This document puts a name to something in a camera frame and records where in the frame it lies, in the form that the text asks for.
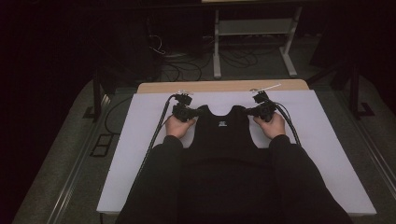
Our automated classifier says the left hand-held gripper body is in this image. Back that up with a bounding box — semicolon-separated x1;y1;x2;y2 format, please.
172;90;194;123

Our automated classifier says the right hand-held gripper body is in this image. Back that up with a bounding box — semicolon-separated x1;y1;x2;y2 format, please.
249;83;282;123

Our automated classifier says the black tank top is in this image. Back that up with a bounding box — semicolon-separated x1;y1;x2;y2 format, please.
178;105;281;224

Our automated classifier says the person's left hand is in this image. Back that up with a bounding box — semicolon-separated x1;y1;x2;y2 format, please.
164;115;196;140

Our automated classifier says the person's right hand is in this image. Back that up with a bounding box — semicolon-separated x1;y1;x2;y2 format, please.
252;112;287;140

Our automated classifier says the white table mat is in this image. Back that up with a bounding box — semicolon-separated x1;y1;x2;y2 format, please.
96;90;377;217

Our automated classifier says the black metal stand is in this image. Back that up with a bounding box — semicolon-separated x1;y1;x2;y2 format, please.
83;69;108;123
348;62;376;119

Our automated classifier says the black floor socket plate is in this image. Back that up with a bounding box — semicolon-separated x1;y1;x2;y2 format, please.
90;133;114;158

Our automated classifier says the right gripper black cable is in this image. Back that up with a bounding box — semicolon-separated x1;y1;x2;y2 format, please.
274;101;303;147

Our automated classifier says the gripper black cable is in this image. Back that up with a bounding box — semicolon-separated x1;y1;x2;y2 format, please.
134;93;177;188
274;101;303;147

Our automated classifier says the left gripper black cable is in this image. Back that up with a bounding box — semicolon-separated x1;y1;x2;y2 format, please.
134;93;177;188

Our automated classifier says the tangle of black floor cables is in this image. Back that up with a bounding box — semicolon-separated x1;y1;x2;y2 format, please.
162;46;260;82

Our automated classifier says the thin white cable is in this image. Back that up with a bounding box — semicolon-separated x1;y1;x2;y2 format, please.
148;34;166;56

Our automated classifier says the black floor cable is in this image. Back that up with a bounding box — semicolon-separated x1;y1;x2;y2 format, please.
104;96;134;136

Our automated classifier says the white metal table frame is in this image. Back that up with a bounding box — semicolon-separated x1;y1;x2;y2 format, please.
213;6;304;79

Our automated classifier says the grey metal floor rail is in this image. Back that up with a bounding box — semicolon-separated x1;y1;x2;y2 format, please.
46;92;111;224
337;90;396;200

